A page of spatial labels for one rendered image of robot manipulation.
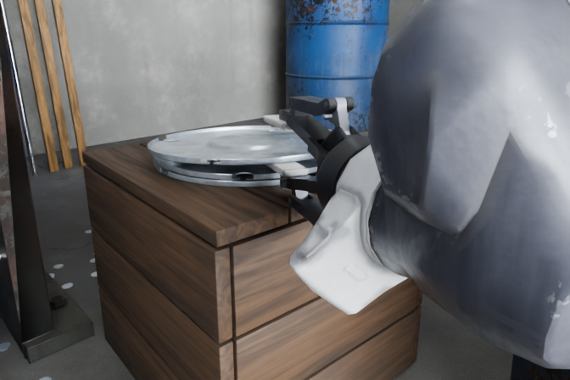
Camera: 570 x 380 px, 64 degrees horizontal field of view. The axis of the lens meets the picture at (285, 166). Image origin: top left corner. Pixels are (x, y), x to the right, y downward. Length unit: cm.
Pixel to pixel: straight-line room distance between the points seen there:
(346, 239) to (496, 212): 12
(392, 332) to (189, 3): 219
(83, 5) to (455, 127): 226
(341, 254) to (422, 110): 13
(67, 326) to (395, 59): 81
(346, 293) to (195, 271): 22
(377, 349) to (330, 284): 42
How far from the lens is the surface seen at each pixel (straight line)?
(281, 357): 59
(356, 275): 33
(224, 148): 62
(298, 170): 51
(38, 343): 93
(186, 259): 52
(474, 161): 21
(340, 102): 40
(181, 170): 60
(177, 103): 262
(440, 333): 94
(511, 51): 21
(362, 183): 31
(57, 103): 204
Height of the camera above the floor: 53
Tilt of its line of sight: 16 degrees down
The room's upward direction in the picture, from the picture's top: straight up
